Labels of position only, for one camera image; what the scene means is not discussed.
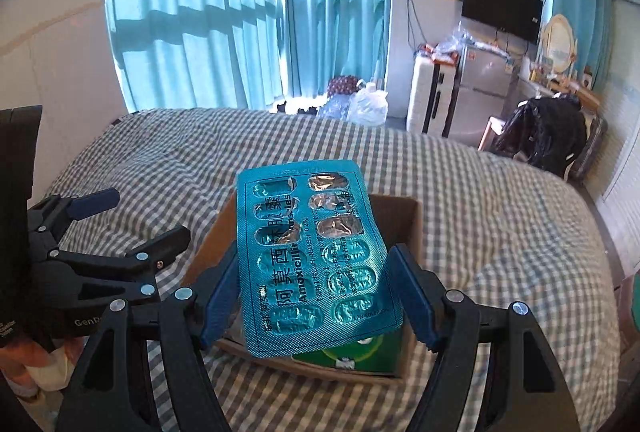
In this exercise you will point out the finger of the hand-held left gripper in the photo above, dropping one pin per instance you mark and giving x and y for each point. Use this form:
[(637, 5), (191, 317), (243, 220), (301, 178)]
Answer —
[(95, 203), (150, 248)]

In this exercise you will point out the black wall television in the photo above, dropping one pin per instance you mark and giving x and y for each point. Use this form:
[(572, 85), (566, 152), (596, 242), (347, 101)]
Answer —
[(500, 4)]

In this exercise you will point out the green medicine box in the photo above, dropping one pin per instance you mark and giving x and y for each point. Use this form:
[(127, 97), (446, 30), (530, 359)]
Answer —
[(370, 357)]

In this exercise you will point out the white hard suitcase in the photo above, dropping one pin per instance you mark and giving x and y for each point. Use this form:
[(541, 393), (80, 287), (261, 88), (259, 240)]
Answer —
[(422, 97)]

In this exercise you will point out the grey checkered blanket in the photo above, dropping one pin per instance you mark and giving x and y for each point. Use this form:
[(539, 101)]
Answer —
[(475, 222)]

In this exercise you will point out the teal blister pack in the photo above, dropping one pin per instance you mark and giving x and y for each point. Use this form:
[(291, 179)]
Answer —
[(310, 262)]

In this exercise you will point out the black jacket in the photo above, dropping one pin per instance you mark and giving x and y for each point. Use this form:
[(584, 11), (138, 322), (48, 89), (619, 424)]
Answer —
[(545, 132)]

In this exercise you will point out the person's left hand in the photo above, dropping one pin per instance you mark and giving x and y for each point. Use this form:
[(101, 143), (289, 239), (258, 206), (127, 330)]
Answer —
[(20, 359)]

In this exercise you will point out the cardboard box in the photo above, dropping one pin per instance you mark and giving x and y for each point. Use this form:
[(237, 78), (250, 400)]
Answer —
[(395, 222)]

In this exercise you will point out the silver suitcase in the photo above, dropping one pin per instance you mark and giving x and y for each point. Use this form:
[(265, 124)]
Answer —
[(592, 147)]

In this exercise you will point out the wide teal window curtain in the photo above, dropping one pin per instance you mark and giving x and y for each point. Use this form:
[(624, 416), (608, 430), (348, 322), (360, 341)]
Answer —
[(200, 2)]

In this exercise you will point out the silver small fridge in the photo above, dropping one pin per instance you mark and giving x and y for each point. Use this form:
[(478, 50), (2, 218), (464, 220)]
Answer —
[(482, 87)]

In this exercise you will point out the white dressing table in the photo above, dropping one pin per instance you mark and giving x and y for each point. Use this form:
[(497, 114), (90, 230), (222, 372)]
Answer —
[(537, 87)]

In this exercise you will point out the oval white vanity mirror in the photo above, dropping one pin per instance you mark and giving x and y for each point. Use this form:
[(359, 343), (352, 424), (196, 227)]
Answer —
[(559, 43)]

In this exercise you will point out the clear water jug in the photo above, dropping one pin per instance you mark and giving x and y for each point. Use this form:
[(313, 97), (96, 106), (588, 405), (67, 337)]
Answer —
[(370, 107)]

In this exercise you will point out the purple patterned bag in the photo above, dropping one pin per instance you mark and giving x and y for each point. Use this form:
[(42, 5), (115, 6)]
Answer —
[(344, 86)]

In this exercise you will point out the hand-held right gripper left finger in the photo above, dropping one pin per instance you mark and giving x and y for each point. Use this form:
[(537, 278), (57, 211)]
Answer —
[(220, 297)]

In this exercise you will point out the pack of water bottles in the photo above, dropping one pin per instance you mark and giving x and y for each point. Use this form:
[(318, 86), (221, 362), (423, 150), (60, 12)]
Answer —
[(335, 108)]

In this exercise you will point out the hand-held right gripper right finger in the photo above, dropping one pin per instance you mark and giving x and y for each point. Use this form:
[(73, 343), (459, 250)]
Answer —
[(415, 297)]

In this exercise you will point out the white slatted wardrobe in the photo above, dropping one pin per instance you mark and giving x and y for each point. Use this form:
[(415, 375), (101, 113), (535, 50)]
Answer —
[(622, 137)]

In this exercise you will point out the clear plastic bag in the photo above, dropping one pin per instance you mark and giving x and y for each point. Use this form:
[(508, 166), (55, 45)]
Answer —
[(460, 43)]

